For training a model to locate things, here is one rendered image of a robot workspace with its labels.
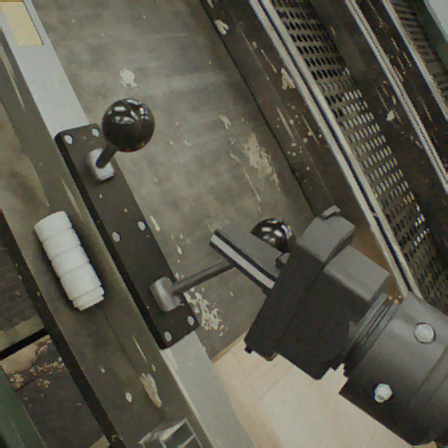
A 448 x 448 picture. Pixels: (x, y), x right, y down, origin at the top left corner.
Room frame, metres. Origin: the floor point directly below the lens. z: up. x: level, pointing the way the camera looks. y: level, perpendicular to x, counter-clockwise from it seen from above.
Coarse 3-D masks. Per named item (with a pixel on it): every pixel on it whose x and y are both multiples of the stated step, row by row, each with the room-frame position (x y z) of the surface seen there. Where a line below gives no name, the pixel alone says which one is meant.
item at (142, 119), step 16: (112, 112) 0.41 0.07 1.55; (128, 112) 0.41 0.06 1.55; (144, 112) 0.41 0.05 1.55; (112, 128) 0.40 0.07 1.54; (128, 128) 0.40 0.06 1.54; (144, 128) 0.41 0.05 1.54; (112, 144) 0.41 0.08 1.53; (128, 144) 0.41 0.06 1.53; (144, 144) 0.41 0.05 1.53; (96, 160) 0.49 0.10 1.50; (96, 176) 0.49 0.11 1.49; (112, 176) 0.50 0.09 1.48
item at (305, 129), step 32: (224, 0) 0.91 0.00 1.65; (256, 0) 0.90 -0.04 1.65; (224, 32) 0.91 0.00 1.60; (256, 32) 0.88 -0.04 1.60; (256, 64) 0.88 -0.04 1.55; (288, 64) 0.86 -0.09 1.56; (256, 96) 0.88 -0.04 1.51; (288, 96) 0.85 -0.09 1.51; (320, 96) 0.88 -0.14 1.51; (288, 128) 0.85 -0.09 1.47; (320, 128) 0.83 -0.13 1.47; (288, 160) 0.85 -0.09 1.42; (320, 160) 0.83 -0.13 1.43; (352, 160) 0.85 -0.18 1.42; (320, 192) 0.83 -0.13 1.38; (352, 192) 0.80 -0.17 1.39; (384, 224) 0.82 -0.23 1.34; (384, 256) 0.78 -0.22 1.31; (416, 288) 0.80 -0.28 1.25
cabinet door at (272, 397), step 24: (240, 336) 0.58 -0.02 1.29; (216, 360) 0.52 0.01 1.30; (240, 360) 0.53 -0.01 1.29; (264, 360) 0.56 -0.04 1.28; (240, 384) 0.51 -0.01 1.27; (264, 384) 0.54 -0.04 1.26; (288, 384) 0.57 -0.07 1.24; (312, 384) 0.60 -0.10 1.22; (336, 384) 0.63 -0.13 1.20; (240, 408) 0.49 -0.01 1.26; (264, 408) 0.52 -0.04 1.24; (288, 408) 0.54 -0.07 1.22; (312, 408) 0.57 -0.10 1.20; (336, 408) 0.60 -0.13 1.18; (264, 432) 0.50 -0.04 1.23; (288, 432) 0.52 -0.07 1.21; (312, 432) 0.55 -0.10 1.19; (336, 432) 0.58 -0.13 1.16; (360, 432) 0.61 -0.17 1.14; (384, 432) 0.64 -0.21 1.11
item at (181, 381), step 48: (0, 0) 0.55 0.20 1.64; (0, 48) 0.53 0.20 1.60; (48, 48) 0.56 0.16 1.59; (0, 96) 0.53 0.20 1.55; (48, 96) 0.52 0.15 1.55; (48, 144) 0.50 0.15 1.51; (48, 192) 0.50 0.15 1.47; (96, 240) 0.48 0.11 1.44; (144, 336) 0.45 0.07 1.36; (192, 336) 0.48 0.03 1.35; (144, 384) 0.45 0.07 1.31; (192, 384) 0.45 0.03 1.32; (240, 432) 0.45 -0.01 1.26
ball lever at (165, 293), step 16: (256, 224) 0.45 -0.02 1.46; (272, 224) 0.45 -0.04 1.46; (288, 224) 0.45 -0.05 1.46; (272, 240) 0.44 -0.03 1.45; (288, 240) 0.44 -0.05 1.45; (208, 272) 0.46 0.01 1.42; (224, 272) 0.46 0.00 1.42; (160, 288) 0.46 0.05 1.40; (176, 288) 0.47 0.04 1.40; (160, 304) 0.46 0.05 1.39; (176, 304) 0.46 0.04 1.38
